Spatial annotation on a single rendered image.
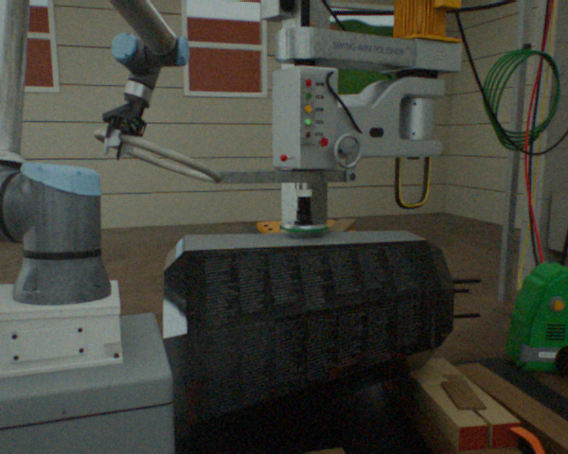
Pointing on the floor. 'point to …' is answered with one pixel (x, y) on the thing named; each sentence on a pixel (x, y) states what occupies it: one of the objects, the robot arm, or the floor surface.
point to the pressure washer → (548, 317)
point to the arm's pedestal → (87, 403)
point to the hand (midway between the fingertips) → (111, 153)
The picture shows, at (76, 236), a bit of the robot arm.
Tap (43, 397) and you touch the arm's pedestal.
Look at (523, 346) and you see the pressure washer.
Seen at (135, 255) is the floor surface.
